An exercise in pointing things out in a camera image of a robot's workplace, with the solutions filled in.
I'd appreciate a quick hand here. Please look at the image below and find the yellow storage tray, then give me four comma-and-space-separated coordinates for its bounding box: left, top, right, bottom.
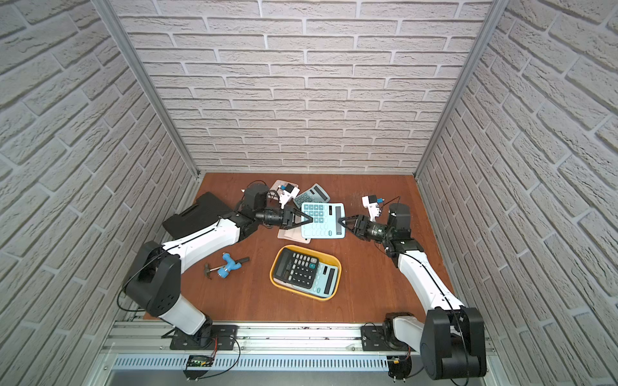
270, 244, 342, 302

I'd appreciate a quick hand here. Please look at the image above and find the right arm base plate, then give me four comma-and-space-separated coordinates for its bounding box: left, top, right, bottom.
360, 322, 424, 353

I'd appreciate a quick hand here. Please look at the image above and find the small pink calculator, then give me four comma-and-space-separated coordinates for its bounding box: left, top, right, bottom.
270, 179, 288, 195

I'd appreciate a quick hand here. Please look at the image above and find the aluminium rail frame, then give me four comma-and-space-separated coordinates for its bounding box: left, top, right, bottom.
84, 320, 513, 386

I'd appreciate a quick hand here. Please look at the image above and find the teal calculator keys up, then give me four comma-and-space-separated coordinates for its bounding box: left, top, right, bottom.
294, 183, 331, 208

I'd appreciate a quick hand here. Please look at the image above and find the light blue calculator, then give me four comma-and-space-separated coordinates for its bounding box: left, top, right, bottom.
287, 262, 339, 299

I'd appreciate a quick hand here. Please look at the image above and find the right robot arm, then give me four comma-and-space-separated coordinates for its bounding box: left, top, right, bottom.
338, 204, 487, 384

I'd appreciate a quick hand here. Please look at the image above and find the pink calculator face down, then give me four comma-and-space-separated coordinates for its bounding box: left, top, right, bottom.
278, 227, 312, 244

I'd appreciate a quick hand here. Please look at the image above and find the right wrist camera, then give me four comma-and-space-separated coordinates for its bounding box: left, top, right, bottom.
361, 195, 385, 221

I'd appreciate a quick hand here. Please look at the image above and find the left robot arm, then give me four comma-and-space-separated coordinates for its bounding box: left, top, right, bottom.
121, 183, 313, 338

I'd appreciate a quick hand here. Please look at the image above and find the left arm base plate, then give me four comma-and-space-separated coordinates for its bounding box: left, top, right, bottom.
170, 324, 239, 351

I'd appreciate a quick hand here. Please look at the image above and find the light blue calculator face down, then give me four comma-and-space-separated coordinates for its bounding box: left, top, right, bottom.
301, 203, 346, 240

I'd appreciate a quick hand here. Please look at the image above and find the black tool case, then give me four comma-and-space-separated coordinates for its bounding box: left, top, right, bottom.
163, 191, 232, 240

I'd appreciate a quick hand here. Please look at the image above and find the left controller board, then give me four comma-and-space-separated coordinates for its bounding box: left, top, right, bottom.
187, 355, 215, 368

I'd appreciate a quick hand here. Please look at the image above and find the blue handled hammer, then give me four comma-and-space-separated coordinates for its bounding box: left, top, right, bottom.
204, 253, 250, 279

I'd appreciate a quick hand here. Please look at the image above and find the black calculator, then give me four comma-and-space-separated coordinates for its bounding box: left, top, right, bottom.
274, 248, 319, 290

